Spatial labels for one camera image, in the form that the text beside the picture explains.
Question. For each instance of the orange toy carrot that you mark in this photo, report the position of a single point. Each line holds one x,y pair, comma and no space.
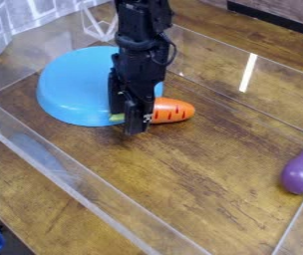
171,111

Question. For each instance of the blue upturned bowl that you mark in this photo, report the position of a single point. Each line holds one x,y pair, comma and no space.
72,90

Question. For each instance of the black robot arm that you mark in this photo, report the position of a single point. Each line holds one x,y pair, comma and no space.
143,20

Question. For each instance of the white curtain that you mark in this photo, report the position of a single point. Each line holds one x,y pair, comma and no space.
21,15

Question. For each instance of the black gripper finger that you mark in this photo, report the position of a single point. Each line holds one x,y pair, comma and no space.
116,95
137,111

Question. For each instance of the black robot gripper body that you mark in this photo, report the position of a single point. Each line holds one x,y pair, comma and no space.
140,70

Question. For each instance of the clear acrylic enclosure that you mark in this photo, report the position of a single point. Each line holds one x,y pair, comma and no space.
189,188

